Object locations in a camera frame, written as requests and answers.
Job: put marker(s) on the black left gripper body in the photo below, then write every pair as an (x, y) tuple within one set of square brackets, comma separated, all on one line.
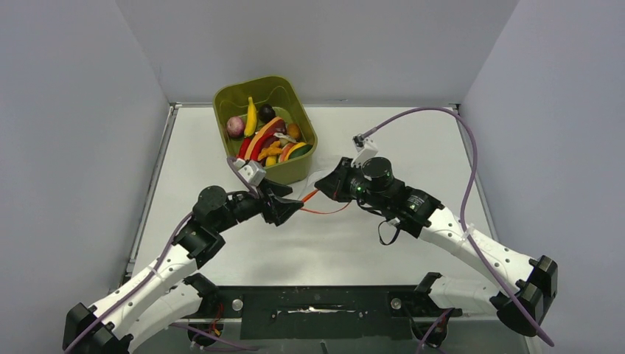
[(249, 205)]

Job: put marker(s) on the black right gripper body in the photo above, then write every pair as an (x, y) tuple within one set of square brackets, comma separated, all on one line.
[(348, 192)]

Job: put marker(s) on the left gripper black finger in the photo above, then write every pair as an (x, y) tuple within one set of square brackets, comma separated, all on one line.
[(278, 189), (282, 209)]

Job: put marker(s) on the clear zip bag orange zipper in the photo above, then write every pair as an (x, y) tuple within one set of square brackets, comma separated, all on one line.
[(318, 204)]

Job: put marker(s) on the purple red onion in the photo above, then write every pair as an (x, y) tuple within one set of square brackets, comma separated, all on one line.
[(235, 127)]

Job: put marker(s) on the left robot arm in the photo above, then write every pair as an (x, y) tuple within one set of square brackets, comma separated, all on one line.
[(171, 287)]

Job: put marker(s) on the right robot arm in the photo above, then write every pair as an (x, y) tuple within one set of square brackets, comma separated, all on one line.
[(520, 289)]

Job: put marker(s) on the yellow banana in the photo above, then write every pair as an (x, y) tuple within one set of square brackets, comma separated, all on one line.
[(271, 160)]

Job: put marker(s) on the watermelon slice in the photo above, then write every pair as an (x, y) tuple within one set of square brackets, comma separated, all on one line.
[(285, 150)]

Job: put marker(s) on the dark green avocado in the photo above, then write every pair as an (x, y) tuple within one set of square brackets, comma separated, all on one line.
[(301, 152)]

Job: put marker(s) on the olive green plastic basket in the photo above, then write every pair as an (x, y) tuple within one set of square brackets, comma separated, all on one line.
[(280, 94)]

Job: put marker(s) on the long yellow chili pepper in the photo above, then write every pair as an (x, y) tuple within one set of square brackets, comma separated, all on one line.
[(251, 119)]

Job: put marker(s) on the dark purple plum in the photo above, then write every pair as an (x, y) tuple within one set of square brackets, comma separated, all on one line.
[(266, 113)]

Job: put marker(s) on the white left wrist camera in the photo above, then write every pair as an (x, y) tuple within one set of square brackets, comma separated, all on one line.
[(250, 172)]

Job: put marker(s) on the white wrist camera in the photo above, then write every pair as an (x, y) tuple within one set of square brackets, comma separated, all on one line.
[(250, 172), (366, 149)]

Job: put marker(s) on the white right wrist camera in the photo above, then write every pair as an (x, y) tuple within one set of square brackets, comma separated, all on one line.
[(366, 149)]

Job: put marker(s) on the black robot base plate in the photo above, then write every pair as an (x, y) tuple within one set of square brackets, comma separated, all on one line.
[(321, 312)]

